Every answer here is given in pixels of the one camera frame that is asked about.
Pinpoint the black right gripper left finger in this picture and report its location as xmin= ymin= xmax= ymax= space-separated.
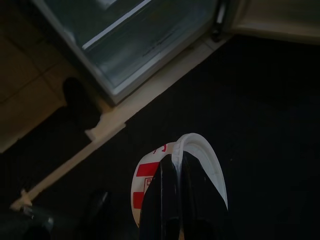
xmin=139 ymin=156 xmax=181 ymax=240

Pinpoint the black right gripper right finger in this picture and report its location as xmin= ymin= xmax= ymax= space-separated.
xmin=179 ymin=154 xmax=236 ymax=240

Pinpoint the white cup red print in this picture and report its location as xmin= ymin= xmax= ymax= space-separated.
xmin=130 ymin=132 xmax=230 ymax=230

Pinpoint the black fridge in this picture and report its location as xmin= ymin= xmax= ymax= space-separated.
xmin=29 ymin=0 xmax=233 ymax=106

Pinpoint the black floor mat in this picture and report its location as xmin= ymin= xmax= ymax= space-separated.
xmin=0 ymin=34 xmax=320 ymax=240

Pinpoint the white floor tape strip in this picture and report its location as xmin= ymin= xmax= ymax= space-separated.
xmin=9 ymin=121 xmax=127 ymax=212

